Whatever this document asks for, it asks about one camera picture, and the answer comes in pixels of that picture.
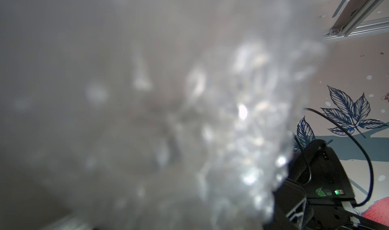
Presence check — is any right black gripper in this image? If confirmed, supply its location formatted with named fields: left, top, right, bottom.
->
left=288, top=139, right=355, bottom=200

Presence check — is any clear bubble wrap sheet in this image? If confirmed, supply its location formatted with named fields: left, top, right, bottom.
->
left=1, top=0, right=326, bottom=230

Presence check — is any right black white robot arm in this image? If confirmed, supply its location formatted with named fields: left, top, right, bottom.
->
left=263, top=139, right=389, bottom=230

